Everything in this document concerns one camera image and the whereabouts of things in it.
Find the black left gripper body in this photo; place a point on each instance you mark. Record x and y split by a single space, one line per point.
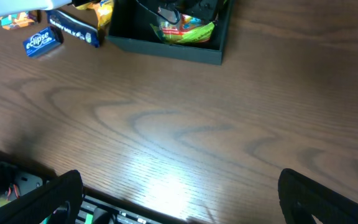
172 10

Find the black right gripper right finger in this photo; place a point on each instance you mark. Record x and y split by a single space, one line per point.
304 200

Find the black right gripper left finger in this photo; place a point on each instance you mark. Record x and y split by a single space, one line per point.
37 205

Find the green Haribo gummy bag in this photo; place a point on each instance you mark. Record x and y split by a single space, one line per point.
189 30

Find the black gift box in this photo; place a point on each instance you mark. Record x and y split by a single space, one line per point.
131 31

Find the small yellow snack packet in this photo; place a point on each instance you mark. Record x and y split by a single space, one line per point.
103 9

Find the green Pretz snack box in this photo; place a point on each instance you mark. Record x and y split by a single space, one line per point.
20 20

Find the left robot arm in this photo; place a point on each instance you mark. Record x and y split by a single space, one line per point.
15 6

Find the blue Dairy Milk bar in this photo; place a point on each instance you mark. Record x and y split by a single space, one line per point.
74 27

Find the blue Eclipse mints tin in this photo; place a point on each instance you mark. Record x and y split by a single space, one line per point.
42 42

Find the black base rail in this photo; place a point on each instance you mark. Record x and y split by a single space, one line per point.
18 177

